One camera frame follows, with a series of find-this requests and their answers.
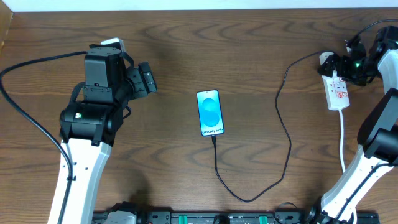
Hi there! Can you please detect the white power strip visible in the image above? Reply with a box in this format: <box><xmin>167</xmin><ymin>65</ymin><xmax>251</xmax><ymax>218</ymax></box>
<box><xmin>321</xmin><ymin>71</ymin><xmax>350</xmax><ymax>111</ymax></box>

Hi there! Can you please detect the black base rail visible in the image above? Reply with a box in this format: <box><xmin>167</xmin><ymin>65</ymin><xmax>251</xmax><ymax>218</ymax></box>
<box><xmin>93</xmin><ymin>202</ymin><xmax>380</xmax><ymax>224</ymax></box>

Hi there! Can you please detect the white power strip cord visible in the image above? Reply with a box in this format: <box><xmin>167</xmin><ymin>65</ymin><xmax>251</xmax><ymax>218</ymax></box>
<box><xmin>338</xmin><ymin>108</ymin><xmax>358</xmax><ymax>224</ymax></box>

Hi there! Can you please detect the black charger cable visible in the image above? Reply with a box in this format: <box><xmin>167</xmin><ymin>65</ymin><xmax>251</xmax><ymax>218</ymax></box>
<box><xmin>211</xmin><ymin>50</ymin><xmax>330</xmax><ymax>203</ymax></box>

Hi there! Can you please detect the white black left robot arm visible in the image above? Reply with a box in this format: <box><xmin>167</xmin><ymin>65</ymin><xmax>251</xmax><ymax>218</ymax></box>
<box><xmin>1</xmin><ymin>38</ymin><xmax>157</xmax><ymax>223</ymax></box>

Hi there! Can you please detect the blue Galaxy smartphone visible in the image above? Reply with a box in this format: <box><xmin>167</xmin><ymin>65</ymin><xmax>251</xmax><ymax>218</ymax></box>
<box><xmin>196</xmin><ymin>90</ymin><xmax>225</xmax><ymax>136</ymax></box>

